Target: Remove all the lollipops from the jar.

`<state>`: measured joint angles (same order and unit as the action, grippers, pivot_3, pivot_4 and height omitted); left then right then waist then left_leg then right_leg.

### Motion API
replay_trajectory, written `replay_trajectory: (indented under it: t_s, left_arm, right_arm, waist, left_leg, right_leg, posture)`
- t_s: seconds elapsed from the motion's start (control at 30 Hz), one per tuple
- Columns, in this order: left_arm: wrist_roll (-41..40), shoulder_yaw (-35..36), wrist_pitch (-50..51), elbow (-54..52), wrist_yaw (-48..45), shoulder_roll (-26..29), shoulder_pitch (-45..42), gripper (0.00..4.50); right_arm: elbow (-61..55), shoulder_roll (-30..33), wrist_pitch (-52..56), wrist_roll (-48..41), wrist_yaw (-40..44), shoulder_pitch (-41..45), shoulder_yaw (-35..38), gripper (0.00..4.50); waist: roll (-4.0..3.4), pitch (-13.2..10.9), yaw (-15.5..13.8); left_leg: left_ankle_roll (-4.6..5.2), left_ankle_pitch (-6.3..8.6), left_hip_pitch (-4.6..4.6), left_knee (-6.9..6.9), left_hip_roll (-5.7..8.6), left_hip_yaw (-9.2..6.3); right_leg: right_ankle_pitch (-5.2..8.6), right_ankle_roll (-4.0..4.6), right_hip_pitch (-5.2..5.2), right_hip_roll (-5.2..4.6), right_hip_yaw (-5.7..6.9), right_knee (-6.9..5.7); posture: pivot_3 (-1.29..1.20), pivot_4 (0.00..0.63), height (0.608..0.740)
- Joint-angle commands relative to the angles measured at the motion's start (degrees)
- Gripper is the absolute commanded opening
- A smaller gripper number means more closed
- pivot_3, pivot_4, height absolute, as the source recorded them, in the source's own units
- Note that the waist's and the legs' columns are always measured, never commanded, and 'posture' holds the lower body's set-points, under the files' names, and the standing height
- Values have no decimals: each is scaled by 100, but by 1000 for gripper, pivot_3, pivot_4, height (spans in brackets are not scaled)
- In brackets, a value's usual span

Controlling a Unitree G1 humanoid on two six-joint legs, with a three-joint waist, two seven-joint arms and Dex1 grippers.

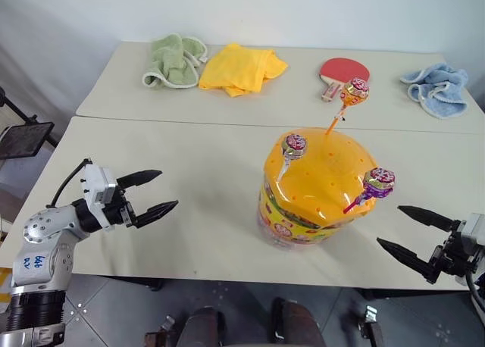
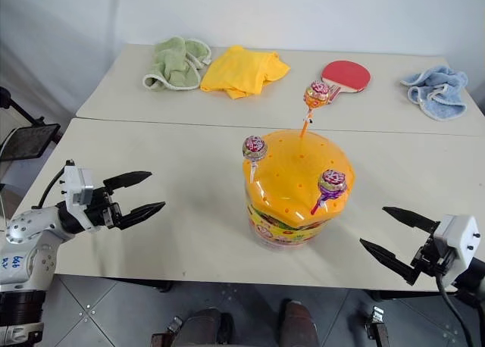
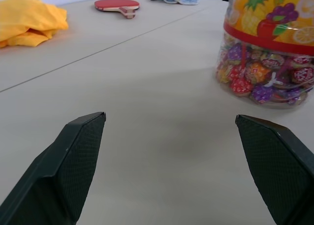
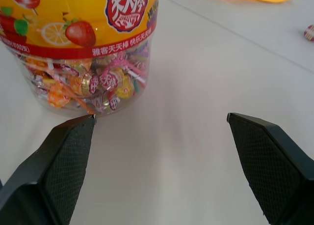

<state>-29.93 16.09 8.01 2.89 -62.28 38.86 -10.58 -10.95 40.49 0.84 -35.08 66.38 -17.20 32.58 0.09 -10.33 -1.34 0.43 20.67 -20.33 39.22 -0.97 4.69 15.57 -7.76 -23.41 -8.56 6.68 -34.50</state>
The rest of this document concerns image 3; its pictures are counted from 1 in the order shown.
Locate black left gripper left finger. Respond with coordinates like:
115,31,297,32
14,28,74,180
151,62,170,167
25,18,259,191
0,112,106,225

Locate red table tennis paddle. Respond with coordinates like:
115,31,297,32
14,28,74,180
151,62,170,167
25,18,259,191
94,0,140,20

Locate yellow cloth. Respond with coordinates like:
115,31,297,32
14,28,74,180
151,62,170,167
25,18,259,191
0,0,69,48

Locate clear candy jar fruit label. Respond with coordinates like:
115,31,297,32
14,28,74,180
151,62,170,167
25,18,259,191
215,0,314,110

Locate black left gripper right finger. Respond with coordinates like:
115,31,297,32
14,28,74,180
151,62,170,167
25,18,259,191
235,114,314,225

